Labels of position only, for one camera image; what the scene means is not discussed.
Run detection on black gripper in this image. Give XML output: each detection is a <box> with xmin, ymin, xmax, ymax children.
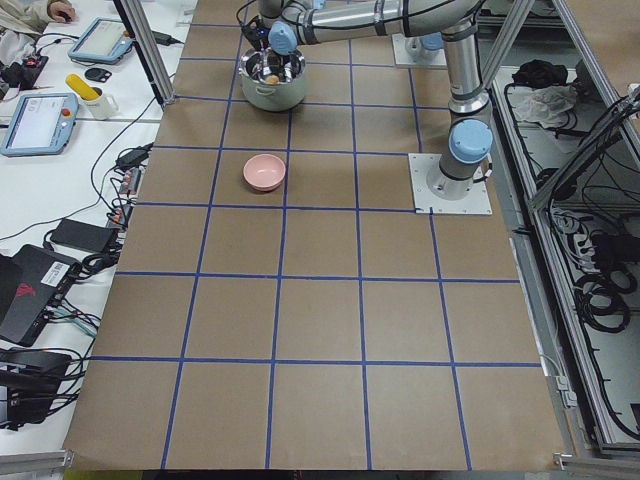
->
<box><xmin>260</xmin><ymin>46</ymin><xmax>280</xmax><ymax>65</ymax></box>

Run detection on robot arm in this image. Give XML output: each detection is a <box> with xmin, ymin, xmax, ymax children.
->
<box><xmin>404</xmin><ymin>32</ymin><xmax>446</xmax><ymax>68</ymax></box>
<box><xmin>258</xmin><ymin>0</ymin><xmax>493</xmax><ymax>201</ymax></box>

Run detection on pale green steel pot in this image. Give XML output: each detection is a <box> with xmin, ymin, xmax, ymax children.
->
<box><xmin>239</xmin><ymin>48</ymin><xmax>307</xmax><ymax>112</ymax></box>

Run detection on pink bowl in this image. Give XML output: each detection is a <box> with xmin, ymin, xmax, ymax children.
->
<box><xmin>243</xmin><ymin>153</ymin><xmax>286</xmax><ymax>192</ymax></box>

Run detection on far blue teach pendant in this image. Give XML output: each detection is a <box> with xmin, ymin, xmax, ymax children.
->
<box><xmin>67</xmin><ymin>18</ymin><xmax>133</xmax><ymax>65</ymax></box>

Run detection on blue teach pendant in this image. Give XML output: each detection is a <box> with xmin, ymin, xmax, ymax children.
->
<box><xmin>67</xmin><ymin>18</ymin><xmax>133</xmax><ymax>65</ymax></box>
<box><xmin>1</xmin><ymin>93</ymin><xmax>79</xmax><ymax>157</ymax></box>

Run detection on white mug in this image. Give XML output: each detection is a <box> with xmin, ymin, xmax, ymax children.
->
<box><xmin>82</xmin><ymin>87</ymin><xmax>119</xmax><ymax>120</ymax></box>

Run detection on yellow banana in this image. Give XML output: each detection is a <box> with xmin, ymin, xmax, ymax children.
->
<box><xmin>65</xmin><ymin>74</ymin><xmax>100</xmax><ymax>101</ymax></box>

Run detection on person hand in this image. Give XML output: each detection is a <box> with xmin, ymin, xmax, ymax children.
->
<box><xmin>47</xmin><ymin>1</ymin><xmax>76</xmax><ymax>23</ymax></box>

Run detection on near blue teach pendant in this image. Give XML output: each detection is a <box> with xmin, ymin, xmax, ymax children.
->
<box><xmin>1</xmin><ymin>93</ymin><xmax>79</xmax><ymax>157</ymax></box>

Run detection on black power adapter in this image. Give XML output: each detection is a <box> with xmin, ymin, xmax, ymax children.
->
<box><xmin>50</xmin><ymin>219</ymin><xmax>118</xmax><ymax>253</ymax></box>

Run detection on white crumpled cloth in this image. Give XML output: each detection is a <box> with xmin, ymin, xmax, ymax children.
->
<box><xmin>514</xmin><ymin>86</ymin><xmax>577</xmax><ymax>128</ymax></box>

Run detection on black mini computer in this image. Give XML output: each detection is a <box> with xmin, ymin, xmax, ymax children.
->
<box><xmin>1</xmin><ymin>245</ymin><xmax>80</xmax><ymax>347</ymax></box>

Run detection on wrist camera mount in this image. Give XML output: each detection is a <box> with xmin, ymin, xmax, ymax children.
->
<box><xmin>241</xmin><ymin>15</ymin><xmax>270</xmax><ymax>51</ymax></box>

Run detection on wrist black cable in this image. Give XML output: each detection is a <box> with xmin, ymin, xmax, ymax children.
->
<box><xmin>235</xmin><ymin>0</ymin><xmax>266</xmax><ymax>51</ymax></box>

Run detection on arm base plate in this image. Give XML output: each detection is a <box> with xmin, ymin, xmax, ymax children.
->
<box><xmin>392</xmin><ymin>32</ymin><xmax>446</xmax><ymax>69</ymax></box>
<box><xmin>408</xmin><ymin>153</ymin><xmax>492</xmax><ymax>216</ymax></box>

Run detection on aluminium frame post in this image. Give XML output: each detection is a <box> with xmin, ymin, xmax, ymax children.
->
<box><xmin>113</xmin><ymin>0</ymin><xmax>175</xmax><ymax>109</ymax></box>

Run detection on aluminium side frame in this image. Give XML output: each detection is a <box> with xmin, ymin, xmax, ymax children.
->
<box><xmin>477</xmin><ymin>1</ymin><xmax>639</xmax><ymax>461</ymax></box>

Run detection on coiled black cables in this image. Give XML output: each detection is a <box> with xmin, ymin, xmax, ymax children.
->
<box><xmin>572</xmin><ymin>267</ymin><xmax>634</xmax><ymax>333</ymax></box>

